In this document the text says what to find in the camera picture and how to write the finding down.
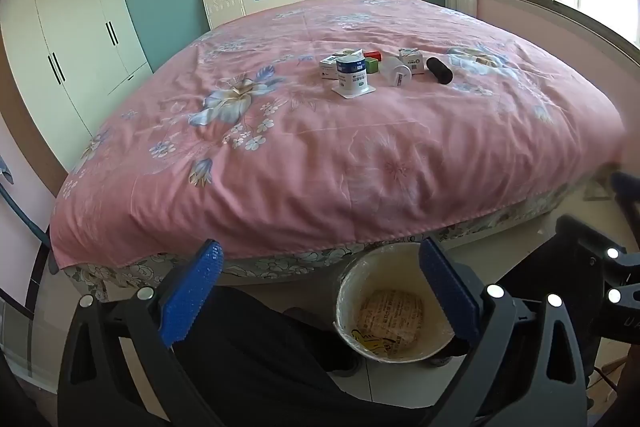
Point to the pink floral bedspread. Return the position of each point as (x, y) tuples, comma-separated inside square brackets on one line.
[(300, 167)]

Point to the white printed carton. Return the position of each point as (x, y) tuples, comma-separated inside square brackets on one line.
[(412, 61)]

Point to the white plastic bottle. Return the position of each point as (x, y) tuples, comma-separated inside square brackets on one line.
[(395, 72)]

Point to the green cube block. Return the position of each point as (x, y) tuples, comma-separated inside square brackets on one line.
[(371, 66)]

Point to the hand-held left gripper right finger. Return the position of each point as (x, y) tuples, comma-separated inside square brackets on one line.
[(445, 287)]

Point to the small white box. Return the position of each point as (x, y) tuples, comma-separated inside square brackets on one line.
[(327, 68)]

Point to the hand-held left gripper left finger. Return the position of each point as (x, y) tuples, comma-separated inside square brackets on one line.
[(197, 287)]

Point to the black cylinder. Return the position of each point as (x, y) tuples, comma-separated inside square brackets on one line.
[(440, 71)]

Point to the floral bed skirt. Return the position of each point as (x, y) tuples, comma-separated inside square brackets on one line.
[(280, 264)]

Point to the white wardrobe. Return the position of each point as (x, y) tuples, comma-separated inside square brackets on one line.
[(65, 47)]

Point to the blue curved tube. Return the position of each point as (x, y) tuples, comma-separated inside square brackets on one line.
[(22, 212)]

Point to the white plastic bucket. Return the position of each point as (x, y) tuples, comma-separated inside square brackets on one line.
[(346, 292)]

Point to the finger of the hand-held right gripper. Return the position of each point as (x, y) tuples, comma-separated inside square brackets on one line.
[(585, 242), (625, 184)]

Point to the printed paper sheet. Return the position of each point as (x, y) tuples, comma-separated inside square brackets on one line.
[(392, 319)]

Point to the blue white yogurt cup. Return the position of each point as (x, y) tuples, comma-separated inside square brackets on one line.
[(353, 79)]

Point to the red wooden block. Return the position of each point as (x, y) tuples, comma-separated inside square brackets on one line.
[(373, 55)]

